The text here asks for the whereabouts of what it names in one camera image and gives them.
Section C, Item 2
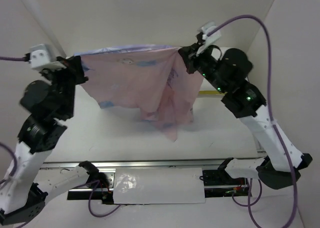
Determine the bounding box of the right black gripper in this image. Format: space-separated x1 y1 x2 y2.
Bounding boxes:
177 41 228 93

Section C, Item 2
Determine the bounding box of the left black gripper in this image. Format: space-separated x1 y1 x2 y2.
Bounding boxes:
39 54 88 118

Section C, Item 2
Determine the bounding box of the white pillow yellow edge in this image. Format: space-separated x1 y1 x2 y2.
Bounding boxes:
198 90 226 97

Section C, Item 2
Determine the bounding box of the pink blue printed pillowcase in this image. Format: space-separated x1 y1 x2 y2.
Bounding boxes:
78 45 204 141

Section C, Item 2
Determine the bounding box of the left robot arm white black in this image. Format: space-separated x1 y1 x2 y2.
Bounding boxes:
0 56 110 225

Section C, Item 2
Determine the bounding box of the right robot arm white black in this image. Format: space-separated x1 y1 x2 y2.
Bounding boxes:
178 44 313 190

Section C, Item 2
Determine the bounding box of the white cover plate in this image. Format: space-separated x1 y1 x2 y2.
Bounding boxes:
113 168 206 204

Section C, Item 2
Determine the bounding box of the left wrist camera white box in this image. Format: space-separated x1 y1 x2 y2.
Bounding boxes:
29 44 59 72

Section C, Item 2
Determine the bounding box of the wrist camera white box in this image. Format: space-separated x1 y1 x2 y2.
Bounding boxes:
196 22 222 56
29 44 59 72

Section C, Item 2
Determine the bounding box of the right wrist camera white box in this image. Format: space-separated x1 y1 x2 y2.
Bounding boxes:
196 22 222 56

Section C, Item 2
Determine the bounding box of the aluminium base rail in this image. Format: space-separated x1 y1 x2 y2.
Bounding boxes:
41 159 225 170

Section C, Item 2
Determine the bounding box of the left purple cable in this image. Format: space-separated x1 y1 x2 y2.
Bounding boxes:
0 56 28 186

